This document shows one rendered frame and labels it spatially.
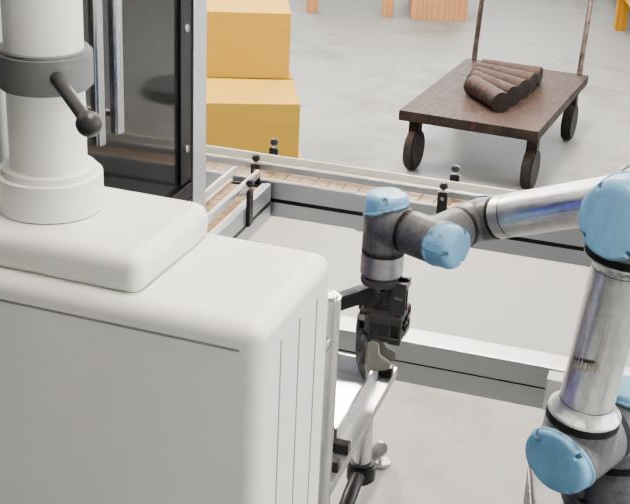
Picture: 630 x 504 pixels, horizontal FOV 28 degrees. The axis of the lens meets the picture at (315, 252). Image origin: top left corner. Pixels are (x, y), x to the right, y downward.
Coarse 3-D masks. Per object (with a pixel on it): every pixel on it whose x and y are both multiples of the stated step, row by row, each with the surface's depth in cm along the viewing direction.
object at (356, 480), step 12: (384, 444) 363; (372, 456) 347; (384, 456) 368; (348, 468) 340; (360, 468) 339; (372, 468) 340; (348, 480) 336; (360, 480) 336; (372, 480) 341; (348, 492) 332
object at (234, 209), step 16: (224, 176) 303; (256, 176) 306; (208, 192) 295; (224, 192) 304; (240, 192) 295; (256, 192) 304; (208, 208) 294; (224, 208) 288; (240, 208) 294; (256, 208) 302; (208, 224) 285; (224, 224) 285; (240, 224) 293; (256, 224) 304
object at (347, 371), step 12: (348, 360) 234; (348, 372) 234; (372, 372) 228; (348, 384) 230; (360, 384) 230; (372, 384) 230; (336, 396) 226; (348, 396) 226; (360, 396) 222; (336, 408) 222; (348, 408) 216; (336, 420) 218; (348, 420) 216; (336, 432) 210
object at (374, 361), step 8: (368, 344) 222; (376, 344) 222; (368, 352) 224; (376, 352) 222; (368, 360) 224; (376, 360) 223; (384, 360) 223; (360, 368) 224; (368, 368) 224; (376, 368) 224; (384, 368) 223
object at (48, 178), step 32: (0, 0) 108; (32, 0) 105; (64, 0) 106; (32, 32) 106; (64, 32) 107; (0, 64) 108; (32, 64) 107; (64, 64) 107; (32, 96) 108; (64, 96) 105; (32, 128) 110; (64, 128) 111; (96, 128) 102; (32, 160) 111; (64, 160) 112; (0, 192) 113; (32, 192) 111; (64, 192) 111; (96, 192) 114
